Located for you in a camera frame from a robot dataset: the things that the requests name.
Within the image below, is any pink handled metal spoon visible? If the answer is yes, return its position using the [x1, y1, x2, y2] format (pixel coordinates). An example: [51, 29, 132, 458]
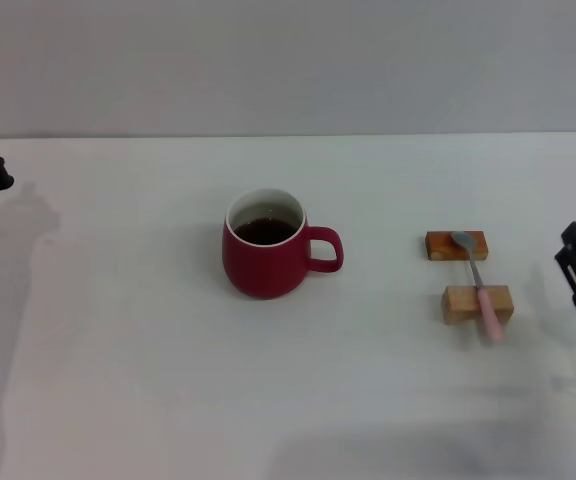
[449, 230, 504, 343]

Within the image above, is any red ceramic cup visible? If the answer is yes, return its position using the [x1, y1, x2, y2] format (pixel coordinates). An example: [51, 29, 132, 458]
[221, 187, 344, 300]

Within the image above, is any light wooden block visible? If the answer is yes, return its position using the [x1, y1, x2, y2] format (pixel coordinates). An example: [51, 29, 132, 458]
[441, 284, 514, 326]

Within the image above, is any dark brown wooden block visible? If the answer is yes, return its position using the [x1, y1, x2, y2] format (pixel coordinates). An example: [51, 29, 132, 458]
[424, 230, 490, 262]

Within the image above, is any dark brown coffee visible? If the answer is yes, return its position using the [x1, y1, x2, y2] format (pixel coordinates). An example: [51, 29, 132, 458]
[232, 217, 299, 246]

